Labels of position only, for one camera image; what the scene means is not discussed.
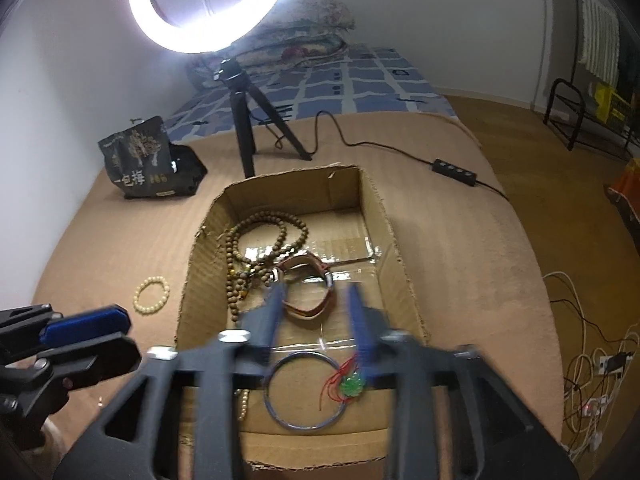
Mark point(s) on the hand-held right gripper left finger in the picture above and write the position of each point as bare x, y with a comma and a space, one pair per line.
274, 310

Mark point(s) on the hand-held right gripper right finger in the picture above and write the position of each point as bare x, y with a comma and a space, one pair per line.
360, 320

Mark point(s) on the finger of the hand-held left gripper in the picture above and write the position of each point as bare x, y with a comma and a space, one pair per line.
85, 327
100, 355

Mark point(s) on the cardboard box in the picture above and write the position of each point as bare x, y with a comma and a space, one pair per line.
380, 240

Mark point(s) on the dark bangle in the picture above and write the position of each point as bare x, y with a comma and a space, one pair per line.
302, 428

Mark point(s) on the black snack bag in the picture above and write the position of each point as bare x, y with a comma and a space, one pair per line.
145, 160

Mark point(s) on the black tripod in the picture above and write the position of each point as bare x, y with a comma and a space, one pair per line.
242, 125

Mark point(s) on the blue checked bed sheet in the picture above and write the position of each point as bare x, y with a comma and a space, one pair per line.
360, 80

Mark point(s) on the white power strip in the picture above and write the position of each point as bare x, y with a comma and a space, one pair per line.
612, 364

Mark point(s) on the floral folded quilt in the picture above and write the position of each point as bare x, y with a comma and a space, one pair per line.
310, 25

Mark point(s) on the black shoe rack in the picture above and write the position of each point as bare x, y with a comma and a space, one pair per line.
560, 110

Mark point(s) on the orange cloth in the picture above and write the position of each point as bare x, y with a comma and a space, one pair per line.
627, 200

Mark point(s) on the yellow box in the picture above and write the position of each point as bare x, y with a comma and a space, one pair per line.
612, 102

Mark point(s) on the white knitted scarf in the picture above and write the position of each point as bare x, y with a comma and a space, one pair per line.
602, 30

